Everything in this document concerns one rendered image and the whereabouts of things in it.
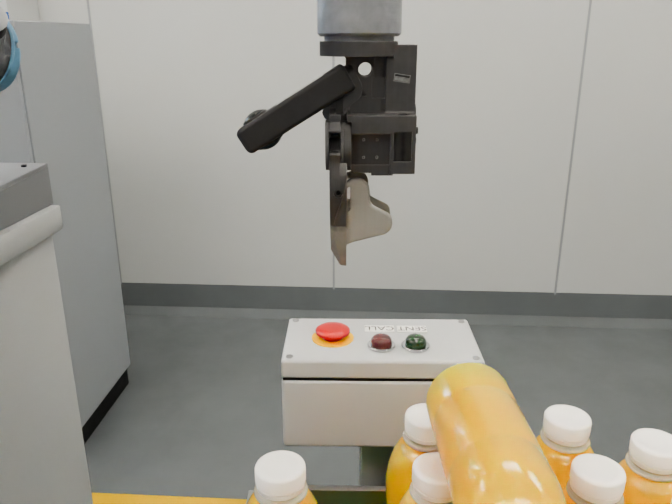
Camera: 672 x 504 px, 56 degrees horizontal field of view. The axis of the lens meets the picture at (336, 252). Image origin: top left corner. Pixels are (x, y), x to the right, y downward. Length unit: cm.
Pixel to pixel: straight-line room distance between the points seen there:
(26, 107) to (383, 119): 164
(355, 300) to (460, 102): 113
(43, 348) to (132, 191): 237
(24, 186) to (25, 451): 39
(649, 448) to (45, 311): 85
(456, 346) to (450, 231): 259
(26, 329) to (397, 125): 67
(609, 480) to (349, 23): 41
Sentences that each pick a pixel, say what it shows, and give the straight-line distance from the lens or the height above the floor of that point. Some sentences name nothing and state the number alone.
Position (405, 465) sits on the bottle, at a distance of 57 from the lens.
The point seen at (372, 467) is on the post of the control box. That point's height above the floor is 95.
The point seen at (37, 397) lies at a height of 88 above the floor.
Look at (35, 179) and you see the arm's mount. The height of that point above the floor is 120.
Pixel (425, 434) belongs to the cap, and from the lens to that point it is 55.
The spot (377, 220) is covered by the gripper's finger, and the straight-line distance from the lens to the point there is 60.
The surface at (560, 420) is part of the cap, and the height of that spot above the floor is 109.
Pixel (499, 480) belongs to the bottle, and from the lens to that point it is 41.
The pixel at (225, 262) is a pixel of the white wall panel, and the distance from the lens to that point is 336.
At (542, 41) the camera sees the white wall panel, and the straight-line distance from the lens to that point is 316.
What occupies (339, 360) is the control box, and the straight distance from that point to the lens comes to 62.
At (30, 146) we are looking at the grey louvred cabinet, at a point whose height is 109.
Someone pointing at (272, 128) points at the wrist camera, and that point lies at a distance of 57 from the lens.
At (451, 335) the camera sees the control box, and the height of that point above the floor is 110.
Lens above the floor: 140
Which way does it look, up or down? 19 degrees down
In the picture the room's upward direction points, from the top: straight up
